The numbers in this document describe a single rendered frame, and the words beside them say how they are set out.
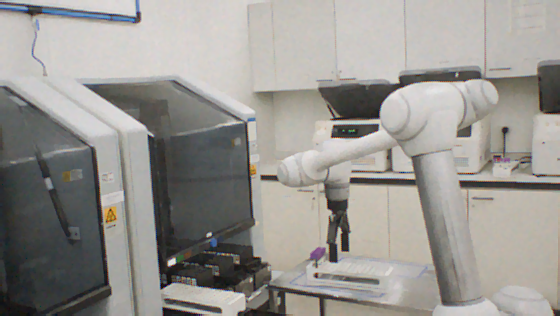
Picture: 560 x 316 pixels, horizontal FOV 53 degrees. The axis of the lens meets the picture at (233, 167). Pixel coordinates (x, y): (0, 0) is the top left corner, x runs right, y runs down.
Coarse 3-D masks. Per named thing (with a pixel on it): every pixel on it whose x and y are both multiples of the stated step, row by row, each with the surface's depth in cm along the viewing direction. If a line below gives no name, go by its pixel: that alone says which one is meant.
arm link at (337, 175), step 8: (328, 144) 194; (336, 144) 193; (328, 168) 190; (336, 168) 191; (344, 168) 193; (328, 176) 191; (336, 176) 193; (344, 176) 194; (328, 184) 196; (336, 184) 195
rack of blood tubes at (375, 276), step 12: (324, 264) 207; (336, 264) 206; (348, 264) 205; (360, 264) 204; (312, 276) 203; (324, 276) 205; (336, 276) 204; (348, 276) 207; (360, 276) 195; (372, 276) 193; (384, 276) 191; (348, 288) 198; (360, 288) 195; (372, 288) 193; (384, 288) 191
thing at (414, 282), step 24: (384, 264) 221; (408, 264) 219; (432, 264) 217; (288, 288) 203; (312, 288) 200; (336, 288) 199; (408, 288) 194; (432, 288) 193; (408, 312) 179; (432, 312) 175
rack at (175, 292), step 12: (168, 288) 198; (180, 288) 197; (192, 288) 195; (204, 288) 194; (168, 300) 196; (180, 300) 194; (192, 300) 186; (204, 300) 183; (216, 300) 183; (228, 300) 182; (240, 300) 184; (204, 312) 184; (216, 312) 188; (228, 312) 179
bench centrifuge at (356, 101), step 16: (368, 80) 395; (384, 80) 389; (336, 96) 423; (352, 96) 417; (368, 96) 411; (384, 96) 406; (336, 112) 447; (352, 112) 442; (368, 112) 434; (320, 128) 411; (336, 128) 404; (352, 128) 397; (368, 128) 390; (320, 144) 407; (352, 160) 396; (368, 160) 389; (384, 160) 385
